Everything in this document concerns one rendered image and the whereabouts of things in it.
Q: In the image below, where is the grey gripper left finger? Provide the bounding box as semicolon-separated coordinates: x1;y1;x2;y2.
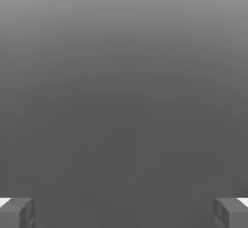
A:
0;197;36;228

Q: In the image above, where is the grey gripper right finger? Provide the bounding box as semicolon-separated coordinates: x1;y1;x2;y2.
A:
212;197;248;228

